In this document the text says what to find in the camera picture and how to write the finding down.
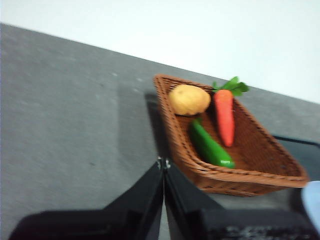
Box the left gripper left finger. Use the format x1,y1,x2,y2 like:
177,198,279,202
7,159,165,240

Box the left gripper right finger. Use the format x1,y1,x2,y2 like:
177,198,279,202
164,161,320,240

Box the green pepper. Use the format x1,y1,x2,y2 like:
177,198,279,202
188,117,237,169

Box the light blue plate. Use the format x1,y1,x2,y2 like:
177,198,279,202
301,180,320,227

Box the brown wicker basket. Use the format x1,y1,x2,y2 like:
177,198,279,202
152,73,310,197

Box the orange carrot with green leaves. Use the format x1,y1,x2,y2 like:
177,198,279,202
212,76,251,148

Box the yellow potato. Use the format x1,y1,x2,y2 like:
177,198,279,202
168,84,212,117

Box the dark rectangular tray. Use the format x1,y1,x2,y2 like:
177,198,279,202
271,134,320,211

